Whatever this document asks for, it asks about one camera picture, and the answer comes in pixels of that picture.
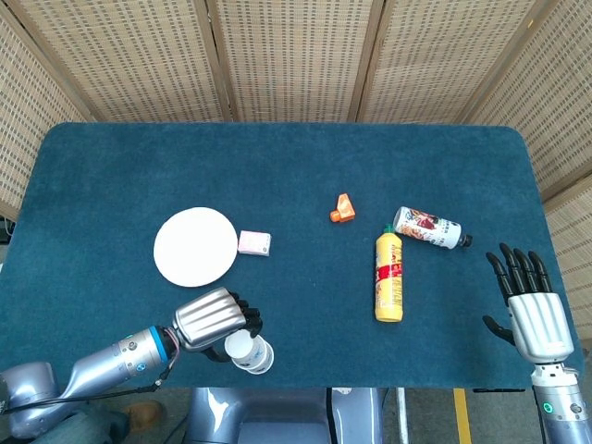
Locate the yellow sauce bottle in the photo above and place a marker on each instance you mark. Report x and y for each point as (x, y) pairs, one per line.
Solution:
(389, 277)

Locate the grey robot torso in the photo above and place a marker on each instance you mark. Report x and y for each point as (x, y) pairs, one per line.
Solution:
(277, 421)

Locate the white printed bottle black cap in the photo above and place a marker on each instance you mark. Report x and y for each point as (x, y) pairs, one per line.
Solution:
(427, 228)

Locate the white paper plate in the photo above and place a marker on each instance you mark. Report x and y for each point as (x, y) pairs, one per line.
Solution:
(194, 245)

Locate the bamboo folding screen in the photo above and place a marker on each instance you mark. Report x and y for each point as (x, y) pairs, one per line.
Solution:
(296, 55)

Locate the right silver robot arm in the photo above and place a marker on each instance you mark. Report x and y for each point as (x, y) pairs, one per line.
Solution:
(559, 411)

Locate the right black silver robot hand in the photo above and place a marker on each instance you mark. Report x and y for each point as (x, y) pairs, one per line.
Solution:
(541, 328)

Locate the brown shoe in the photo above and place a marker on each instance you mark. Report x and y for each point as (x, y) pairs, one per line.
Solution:
(145, 414)

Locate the pink tissue pack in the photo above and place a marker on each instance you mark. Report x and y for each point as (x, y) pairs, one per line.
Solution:
(253, 242)

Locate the blue jeans leg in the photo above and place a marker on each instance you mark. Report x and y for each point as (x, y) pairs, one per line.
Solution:
(92, 430)

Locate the small orange bottle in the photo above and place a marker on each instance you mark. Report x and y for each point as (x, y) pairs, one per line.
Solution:
(344, 208)

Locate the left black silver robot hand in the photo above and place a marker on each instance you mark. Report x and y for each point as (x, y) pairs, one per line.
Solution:
(208, 316)

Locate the blue table cloth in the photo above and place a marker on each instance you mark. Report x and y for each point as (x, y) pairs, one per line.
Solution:
(296, 162)

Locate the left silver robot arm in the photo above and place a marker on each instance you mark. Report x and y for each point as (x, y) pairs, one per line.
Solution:
(102, 361)

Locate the white metal table leg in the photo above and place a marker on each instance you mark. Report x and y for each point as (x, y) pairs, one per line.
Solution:
(401, 416)

